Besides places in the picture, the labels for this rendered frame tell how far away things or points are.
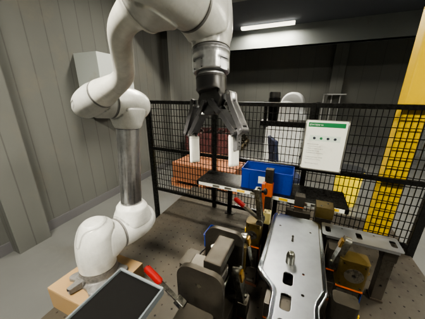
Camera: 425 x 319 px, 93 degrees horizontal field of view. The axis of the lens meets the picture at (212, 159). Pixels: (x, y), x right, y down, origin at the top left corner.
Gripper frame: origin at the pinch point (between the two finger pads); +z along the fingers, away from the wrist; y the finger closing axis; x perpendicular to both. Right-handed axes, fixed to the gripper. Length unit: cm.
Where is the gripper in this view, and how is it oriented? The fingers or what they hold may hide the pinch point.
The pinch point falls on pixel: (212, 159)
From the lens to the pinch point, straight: 50.2
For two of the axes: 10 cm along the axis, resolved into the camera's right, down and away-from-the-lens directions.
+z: 0.1, 10.0, 1.0
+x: 7.0, -0.8, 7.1
